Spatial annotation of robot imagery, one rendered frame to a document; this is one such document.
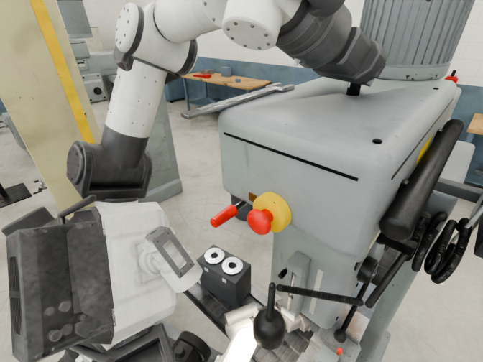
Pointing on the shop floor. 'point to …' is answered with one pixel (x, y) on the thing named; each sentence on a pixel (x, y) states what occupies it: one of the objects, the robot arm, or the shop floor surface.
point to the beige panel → (44, 91)
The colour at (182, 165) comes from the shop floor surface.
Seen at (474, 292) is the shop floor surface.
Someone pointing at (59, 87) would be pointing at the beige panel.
